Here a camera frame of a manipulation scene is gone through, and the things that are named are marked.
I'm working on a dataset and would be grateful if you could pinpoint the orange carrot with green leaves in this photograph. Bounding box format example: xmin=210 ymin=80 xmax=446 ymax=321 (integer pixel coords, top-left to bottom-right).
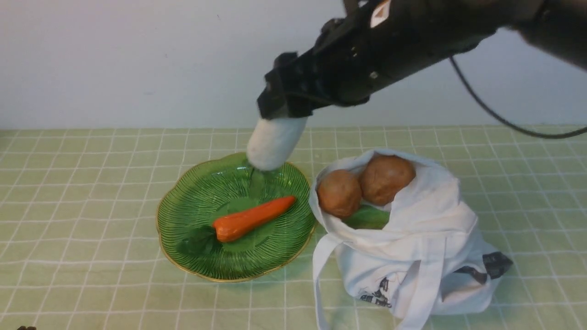
xmin=176 ymin=196 xmax=296 ymax=258

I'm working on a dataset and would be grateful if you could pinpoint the white radish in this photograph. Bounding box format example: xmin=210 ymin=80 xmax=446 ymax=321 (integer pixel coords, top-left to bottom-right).
xmin=246 ymin=117 xmax=308 ymax=171

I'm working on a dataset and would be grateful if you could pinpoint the left brown potato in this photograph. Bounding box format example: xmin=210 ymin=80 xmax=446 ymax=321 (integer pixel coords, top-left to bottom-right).
xmin=317 ymin=169 xmax=362 ymax=219

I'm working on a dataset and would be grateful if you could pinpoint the white cloth bag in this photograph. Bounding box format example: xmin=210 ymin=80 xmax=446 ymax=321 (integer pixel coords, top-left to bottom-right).
xmin=309 ymin=148 xmax=513 ymax=330

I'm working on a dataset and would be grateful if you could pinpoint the green vegetable in bag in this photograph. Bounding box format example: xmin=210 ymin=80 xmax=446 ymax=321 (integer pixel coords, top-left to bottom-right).
xmin=342 ymin=205 xmax=390 ymax=230

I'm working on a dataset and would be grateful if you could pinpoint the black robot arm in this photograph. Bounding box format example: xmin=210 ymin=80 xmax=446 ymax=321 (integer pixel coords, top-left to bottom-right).
xmin=257 ymin=0 xmax=587 ymax=120

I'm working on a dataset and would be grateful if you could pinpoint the right brown potato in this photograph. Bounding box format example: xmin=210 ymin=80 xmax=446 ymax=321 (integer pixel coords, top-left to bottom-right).
xmin=359 ymin=154 xmax=416 ymax=206

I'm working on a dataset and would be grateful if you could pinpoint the green glass plate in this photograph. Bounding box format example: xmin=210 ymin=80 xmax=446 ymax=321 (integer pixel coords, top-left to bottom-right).
xmin=156 ymin=153 xmax=316 ymax=283

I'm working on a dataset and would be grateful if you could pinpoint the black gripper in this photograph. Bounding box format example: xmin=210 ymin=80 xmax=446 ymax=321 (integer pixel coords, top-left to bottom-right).
xmin=256 ymin=0 xmax=516 ymax=121

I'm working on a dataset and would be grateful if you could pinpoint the black cable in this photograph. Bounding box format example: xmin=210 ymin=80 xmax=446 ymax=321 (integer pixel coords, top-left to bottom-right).
xmin=449 ymin=55 xmax=587 ymax=140

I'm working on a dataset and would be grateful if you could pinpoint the brown potato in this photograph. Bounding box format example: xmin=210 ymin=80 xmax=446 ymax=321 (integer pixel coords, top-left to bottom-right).
xmin=359 ymin=154 xmax=416 ymax=206
xmin=317 ymin=169 xmax=362 ymax=219

